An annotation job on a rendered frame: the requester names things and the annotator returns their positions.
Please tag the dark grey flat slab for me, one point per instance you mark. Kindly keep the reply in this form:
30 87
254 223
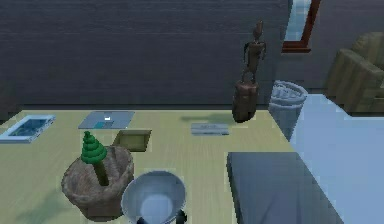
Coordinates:
276 190

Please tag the red-brown framed window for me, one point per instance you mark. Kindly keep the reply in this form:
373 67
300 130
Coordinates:
308 30

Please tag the pale blue waste bin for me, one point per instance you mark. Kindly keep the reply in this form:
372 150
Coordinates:
286 103

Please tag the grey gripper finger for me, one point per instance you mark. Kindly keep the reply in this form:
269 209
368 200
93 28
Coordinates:
140 221
181 217

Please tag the olive square box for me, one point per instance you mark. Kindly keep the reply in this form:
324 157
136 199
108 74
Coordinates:
131 140

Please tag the pale blue-grey bowl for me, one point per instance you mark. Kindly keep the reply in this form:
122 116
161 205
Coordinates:
153 190

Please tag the grey flat remote control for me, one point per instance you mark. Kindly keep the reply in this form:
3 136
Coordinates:
210 129

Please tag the olive armchair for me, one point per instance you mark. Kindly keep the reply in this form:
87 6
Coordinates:
360 76

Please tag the green plant in brown pot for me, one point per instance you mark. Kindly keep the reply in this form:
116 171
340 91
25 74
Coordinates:
96 186

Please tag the grey flat laptop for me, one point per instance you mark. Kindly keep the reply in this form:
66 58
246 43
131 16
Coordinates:
106 119

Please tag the blue framed flat tray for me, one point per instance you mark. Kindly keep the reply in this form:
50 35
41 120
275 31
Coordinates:
26 130

